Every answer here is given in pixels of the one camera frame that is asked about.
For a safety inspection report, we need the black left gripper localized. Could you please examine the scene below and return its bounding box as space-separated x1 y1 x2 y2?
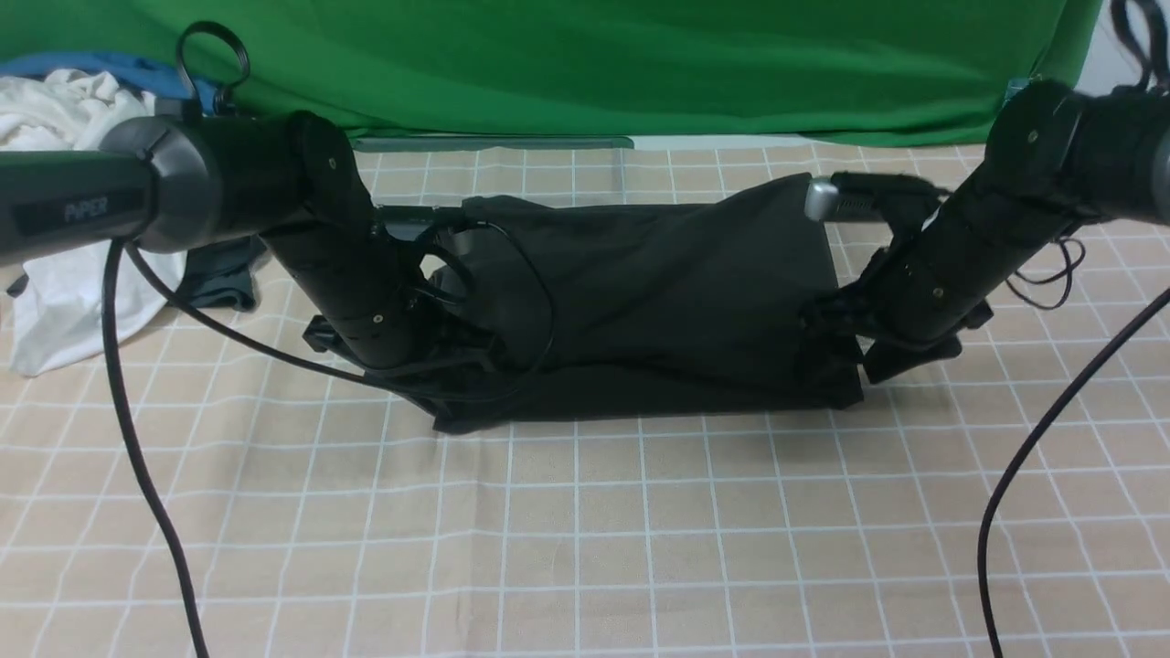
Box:
303 306 503 393

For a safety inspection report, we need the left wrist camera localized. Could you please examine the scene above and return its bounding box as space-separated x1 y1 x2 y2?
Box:
376 205 464 241

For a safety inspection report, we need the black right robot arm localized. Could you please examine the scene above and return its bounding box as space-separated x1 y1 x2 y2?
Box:
801 80 1169 383

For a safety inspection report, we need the binder clip on backdrop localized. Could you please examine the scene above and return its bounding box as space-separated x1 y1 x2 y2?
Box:
1000 75 1045 110

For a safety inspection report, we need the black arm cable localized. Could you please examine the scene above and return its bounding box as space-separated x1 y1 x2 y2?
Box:
976 0 1170 658
101 20 558 658

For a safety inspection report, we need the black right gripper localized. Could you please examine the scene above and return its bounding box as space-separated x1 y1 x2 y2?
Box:
801 247 995 384

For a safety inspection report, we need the beige checkered tablecloth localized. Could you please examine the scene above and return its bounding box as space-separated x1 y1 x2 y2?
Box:
1 144 1169 657

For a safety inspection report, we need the green backdrop cloth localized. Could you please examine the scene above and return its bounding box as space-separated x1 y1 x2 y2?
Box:
4 1 1101 148

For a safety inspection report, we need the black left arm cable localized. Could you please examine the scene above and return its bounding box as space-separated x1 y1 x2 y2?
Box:
101 20 558 658

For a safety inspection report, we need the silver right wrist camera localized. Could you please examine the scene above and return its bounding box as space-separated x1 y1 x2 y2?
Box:
803 172 951 222

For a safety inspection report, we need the white shirt in pile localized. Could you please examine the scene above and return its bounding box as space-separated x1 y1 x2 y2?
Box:
1 69 154 377

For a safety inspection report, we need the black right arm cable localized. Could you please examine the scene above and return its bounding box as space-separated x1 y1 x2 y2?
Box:
976 0 1170 658

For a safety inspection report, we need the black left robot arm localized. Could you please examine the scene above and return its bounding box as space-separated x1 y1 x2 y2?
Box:
1 111 512 400

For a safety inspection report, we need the dark teal garment in pile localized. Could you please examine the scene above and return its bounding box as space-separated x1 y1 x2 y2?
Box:
4 238 266 324

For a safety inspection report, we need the blue garment in pile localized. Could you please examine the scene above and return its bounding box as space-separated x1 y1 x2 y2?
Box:
4 52 239 116

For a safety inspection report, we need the dark gray long-sleeve top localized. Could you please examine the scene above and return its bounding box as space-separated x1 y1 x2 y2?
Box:
425 174 863 434

